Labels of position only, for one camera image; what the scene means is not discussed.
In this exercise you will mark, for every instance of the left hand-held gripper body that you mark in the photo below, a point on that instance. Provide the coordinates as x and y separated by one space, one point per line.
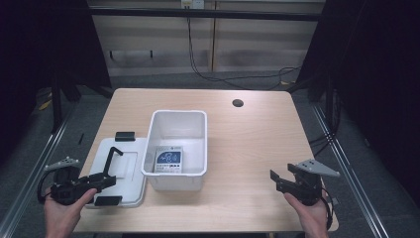
66 191

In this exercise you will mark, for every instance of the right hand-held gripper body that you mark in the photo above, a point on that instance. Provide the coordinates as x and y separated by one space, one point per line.
307 188

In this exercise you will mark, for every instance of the white lid with black clips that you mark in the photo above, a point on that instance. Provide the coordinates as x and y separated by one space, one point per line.
130 185

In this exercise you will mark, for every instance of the person's left hand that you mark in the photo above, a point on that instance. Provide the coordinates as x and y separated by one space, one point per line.
62 218

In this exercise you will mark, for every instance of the person's right hand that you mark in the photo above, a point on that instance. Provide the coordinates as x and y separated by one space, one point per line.
312 219

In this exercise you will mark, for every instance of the small black floor stick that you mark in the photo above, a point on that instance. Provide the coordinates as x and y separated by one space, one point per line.
81 138

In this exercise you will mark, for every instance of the white and blue box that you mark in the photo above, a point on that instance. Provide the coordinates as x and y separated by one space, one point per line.
169 160

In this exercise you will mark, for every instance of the white plastic storage bin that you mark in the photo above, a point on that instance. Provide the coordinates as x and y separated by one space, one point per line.
178 127

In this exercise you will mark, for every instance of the yellow floor tape piece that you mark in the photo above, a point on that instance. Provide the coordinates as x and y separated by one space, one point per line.
45 105

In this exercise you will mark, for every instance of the black curtain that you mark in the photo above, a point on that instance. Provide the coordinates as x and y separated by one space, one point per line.
379 82
43 43

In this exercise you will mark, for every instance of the black horizontal bar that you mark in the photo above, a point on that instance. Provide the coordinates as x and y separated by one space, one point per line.
204 14

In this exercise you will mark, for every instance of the metal floor rail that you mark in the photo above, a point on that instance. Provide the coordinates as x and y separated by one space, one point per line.
350 178
36 165

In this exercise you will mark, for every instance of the white wall outlet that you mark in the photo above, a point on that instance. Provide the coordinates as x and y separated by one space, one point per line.
193 4

